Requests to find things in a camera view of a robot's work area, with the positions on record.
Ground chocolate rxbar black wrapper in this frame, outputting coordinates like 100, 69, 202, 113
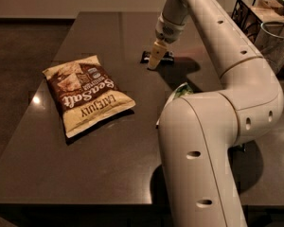
140, 51, 174, 64

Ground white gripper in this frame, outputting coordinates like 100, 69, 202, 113
148, 0, 188, 70

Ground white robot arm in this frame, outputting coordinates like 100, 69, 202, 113
149, 0, 284, 227

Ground green kettle chip bag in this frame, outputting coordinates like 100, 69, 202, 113
161, 82, 193, 114

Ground black wire basket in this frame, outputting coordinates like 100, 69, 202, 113
231, 0, 284, 42

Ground snack packets in basket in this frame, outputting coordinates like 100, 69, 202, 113
251, 0, 284, 22

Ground brown sea salt chip bag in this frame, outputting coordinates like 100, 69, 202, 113
43, 55, 135, 138

